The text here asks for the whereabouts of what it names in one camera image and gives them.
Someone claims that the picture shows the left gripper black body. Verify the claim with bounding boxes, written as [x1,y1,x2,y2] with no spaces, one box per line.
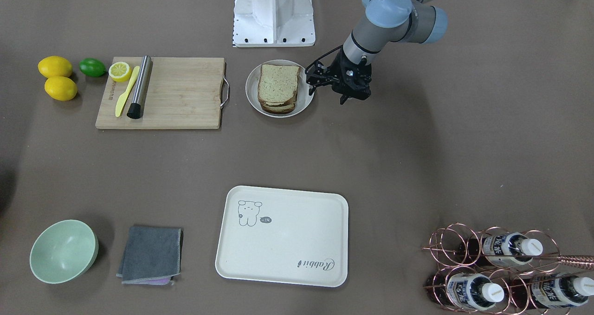
[305,48,372,101]

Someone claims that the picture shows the plain bread slice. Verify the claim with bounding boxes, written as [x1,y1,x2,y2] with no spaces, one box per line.
[258,64,301,107]

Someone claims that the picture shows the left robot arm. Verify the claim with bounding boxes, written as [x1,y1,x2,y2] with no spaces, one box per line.
[305,0,448,103]

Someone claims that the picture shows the cream rabbit tray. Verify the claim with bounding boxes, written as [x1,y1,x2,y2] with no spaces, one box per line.
[215,186,349,288]

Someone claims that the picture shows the white round plate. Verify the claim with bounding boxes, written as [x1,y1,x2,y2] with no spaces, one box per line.
[245,59,316,118]

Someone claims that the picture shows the wooden cutting board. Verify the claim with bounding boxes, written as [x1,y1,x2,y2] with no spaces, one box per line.
[95,57,229,129]

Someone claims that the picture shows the steel muddler black tip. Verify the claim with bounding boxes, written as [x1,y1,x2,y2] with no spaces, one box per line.
[127,55,153,120]

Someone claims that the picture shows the yellow plastic knife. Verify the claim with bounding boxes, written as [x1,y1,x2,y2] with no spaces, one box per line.
[115,66,140,117]

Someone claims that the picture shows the half cut lemon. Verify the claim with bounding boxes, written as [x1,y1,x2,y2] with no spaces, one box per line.
[108,61,132,83]

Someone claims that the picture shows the green lime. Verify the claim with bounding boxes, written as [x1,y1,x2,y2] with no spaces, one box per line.
[78,58,107,77]

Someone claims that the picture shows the tea bottle upper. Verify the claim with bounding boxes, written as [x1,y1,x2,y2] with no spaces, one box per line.
[458,232,543,269]

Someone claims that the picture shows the tea bottle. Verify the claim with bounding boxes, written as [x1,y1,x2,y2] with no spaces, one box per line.
[424,273,505,311]
[458,232,543,269]
[509,274,594,309]

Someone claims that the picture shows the grey folded cloth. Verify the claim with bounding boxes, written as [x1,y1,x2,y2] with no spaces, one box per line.
[116,225,184,286]

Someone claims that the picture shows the yellow lemon lower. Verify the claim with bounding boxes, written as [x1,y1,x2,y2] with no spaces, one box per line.
[44,76,78,101]

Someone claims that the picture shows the yellow lemon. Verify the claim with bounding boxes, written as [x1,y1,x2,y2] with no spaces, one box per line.
[38,56,73,78]
[44,76,78,101]

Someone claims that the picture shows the yellow lemon upper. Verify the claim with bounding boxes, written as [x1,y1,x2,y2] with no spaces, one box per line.
[38,56,73,78]

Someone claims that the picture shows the mint green bowl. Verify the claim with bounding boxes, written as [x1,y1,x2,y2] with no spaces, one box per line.
[29,219,98,284]

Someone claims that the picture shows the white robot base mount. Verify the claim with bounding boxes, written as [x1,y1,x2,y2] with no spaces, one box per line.
[232,0,316,47]

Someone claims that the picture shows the copper wire bottle rack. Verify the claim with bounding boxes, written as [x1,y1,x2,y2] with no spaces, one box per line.
[423,223,593,315]

